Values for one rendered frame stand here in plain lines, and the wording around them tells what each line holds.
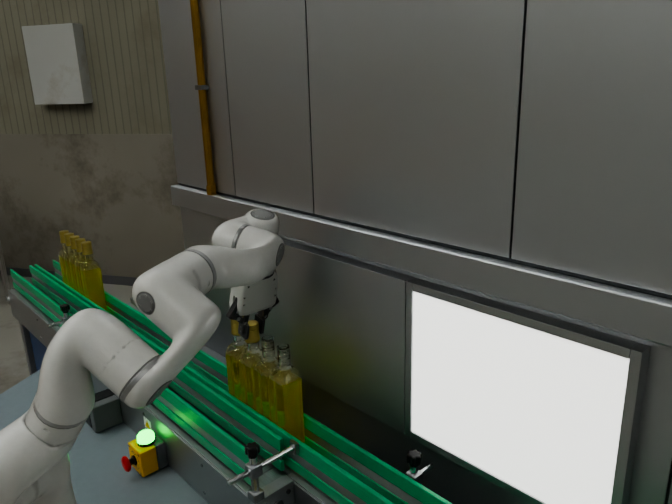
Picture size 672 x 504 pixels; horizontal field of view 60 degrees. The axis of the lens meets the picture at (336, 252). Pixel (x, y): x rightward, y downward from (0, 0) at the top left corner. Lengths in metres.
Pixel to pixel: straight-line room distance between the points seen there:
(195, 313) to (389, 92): 0.54
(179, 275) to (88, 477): 0.85
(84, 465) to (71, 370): 0.81
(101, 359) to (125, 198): 4.25
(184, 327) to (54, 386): 0.20
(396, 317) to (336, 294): 0.17
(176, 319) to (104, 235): 4.47
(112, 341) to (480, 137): 0.66
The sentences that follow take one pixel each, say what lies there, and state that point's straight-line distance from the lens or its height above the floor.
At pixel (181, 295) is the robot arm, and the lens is 0.92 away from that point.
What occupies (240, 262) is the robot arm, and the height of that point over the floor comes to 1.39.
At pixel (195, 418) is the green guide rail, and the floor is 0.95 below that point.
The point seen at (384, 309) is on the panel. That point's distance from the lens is 1.18.
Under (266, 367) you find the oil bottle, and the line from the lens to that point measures 1.32.
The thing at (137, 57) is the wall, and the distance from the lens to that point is 4.91.
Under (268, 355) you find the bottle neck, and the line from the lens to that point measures 1.33.
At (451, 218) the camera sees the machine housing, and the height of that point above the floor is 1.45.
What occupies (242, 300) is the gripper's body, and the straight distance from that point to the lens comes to 1.27.
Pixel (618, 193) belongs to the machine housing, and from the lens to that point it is 0.91.
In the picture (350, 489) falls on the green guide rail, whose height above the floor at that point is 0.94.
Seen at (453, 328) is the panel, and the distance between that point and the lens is 1.08.
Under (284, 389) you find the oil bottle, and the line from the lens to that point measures 1.29.
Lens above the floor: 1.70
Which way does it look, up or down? 17 degrees down
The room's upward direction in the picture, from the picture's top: 2 degrees counter-clockwise
